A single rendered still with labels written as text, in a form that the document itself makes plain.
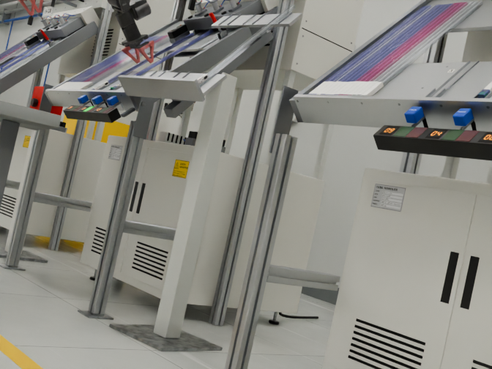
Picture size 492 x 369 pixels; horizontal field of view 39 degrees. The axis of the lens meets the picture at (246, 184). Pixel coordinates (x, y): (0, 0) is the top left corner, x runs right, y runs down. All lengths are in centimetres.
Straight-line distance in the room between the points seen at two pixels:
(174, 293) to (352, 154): 226
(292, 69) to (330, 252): 169
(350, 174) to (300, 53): 153
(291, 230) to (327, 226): 142
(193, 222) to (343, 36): 117
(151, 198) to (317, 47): 88
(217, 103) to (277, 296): 98
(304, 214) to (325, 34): 72
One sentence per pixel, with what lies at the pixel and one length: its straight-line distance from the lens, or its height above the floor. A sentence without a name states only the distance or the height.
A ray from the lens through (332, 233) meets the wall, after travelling 413.
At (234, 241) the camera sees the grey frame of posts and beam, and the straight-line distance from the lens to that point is 252.
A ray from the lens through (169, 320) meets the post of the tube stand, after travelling 211.
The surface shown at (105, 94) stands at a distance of 243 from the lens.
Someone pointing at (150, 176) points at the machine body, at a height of 48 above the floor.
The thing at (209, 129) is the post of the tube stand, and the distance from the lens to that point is 209.
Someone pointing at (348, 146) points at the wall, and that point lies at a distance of 418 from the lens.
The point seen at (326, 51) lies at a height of 112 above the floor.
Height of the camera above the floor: 45
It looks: 2 degrees up
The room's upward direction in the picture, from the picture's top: 12 degrees clockwise
